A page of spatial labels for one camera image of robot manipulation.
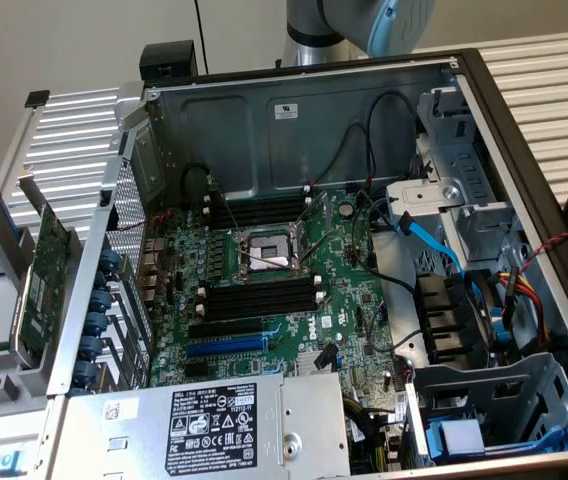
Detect black yellow wire bundle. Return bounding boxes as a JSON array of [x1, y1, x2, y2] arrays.
[[342, 394, 405, 474]]

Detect black angled wire plug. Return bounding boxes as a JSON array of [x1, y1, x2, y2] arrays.
[[315, 341, 340, 372]]

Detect blue expansion slot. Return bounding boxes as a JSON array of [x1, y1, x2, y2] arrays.
[[185, 335, 270, 359]]

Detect short black expansion slot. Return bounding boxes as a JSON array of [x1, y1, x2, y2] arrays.
[[182, 360, 211, 379]]

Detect black box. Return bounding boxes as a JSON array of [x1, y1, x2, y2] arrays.
[[138, 40, 200, 84]]

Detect blue push button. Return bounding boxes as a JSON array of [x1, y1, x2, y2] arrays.
[[0, 449, 29, 479]]

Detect green expansion card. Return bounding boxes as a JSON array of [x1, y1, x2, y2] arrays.
[[8, 172, 73, 369]]

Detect blue SATA wire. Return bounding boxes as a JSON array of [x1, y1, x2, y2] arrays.
[[397, 210, 493, 331]]

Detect black fan shroud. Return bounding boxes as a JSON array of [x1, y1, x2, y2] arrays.
[[413, 269, 490, 366]]

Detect thick black cable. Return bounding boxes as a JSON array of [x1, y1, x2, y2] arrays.
[[351, 189, 420, 296]]

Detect thin black wire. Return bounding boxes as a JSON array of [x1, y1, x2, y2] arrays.
[[365, 89, 419, 197], [311, 123, 378, 189]]

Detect green Dell motherboard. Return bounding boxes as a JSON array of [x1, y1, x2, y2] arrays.
[[141, 187, 418, 416]]

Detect metal drive bay bracket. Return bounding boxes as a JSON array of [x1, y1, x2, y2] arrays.
[[386, 87, 530, 266]]

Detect silver power supply unit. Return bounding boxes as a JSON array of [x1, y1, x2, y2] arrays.
[[48, 372, 353, 480]]

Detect metal locking lever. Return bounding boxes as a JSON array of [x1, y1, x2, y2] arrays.
[[299, 237, 335, 265], [211, 183, 248, 239], [296, 190, 330, 226]]

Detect red black twisted wire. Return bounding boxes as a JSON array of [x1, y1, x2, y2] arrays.
[[516, 228, 568, 281], [113, 208, 174, 232]]

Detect long black expansion slot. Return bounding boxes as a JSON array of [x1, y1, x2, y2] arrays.
[[187, 318, 265, 340]]

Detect red yellow power wire bundle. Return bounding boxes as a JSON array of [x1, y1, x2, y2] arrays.
[[496, 267, 553, 351]]

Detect grey disk bay cage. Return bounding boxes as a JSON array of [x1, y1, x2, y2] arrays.
[[403, 352, 568, 466]]

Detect black looped cable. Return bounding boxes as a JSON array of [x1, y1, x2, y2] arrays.
[[179, 162, 215, 201]]

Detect black camera cable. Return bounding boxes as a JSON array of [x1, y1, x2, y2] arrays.
[[192, 0, 211, 76]]

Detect open metal PC case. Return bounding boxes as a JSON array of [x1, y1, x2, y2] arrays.
[[46, 47, 568, 480]]

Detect blue disk caddy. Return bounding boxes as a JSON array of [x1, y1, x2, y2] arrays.
[[426, 409, 568, 464]]

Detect CPU socket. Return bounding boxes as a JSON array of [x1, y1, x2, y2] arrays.
[[231, 219, 315, 286]]

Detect silver chipset heatsink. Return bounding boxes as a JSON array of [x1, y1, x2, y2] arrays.
[[294, 351, 340, 376]]

